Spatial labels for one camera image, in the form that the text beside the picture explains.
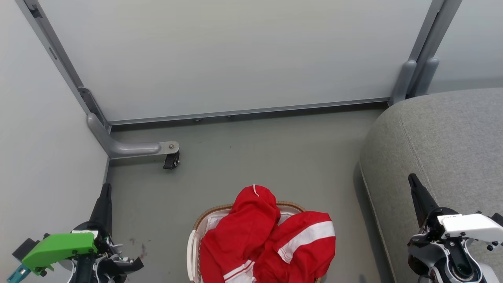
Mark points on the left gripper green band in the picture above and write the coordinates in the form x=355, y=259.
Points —
x=59, y=247

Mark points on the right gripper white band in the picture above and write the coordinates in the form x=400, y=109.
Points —
x=471, y=228

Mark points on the red white-striped jacket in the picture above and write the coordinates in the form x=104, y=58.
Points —
x=251, y=236

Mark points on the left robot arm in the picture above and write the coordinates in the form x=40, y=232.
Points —
x=84, y=273

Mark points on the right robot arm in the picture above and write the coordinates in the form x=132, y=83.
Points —
x=458, y=263

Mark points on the grey fabric sofa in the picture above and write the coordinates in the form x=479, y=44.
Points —
x=440, y=141

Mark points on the grey metal partition foot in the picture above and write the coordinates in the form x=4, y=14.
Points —
x=129, y=148

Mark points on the black caster wheel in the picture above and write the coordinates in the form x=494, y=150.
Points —
x=171, y=160

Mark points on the woven rim laundry basket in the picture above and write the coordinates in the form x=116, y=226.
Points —
x=193, y=251

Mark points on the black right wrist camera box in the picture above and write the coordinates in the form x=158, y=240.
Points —
x=498, y=218

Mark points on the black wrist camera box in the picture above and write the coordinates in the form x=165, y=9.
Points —
x=498, y=218
x=24, y=248

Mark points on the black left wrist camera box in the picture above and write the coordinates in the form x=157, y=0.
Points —
x=24, y=248

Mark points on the teal plastic mount tab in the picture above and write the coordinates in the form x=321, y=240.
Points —
x=15, y=274

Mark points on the grey partition post with hinges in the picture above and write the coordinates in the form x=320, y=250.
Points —
x=59, y=59

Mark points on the grey partition bottom rail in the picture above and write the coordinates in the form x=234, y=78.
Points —
x=243, y=112

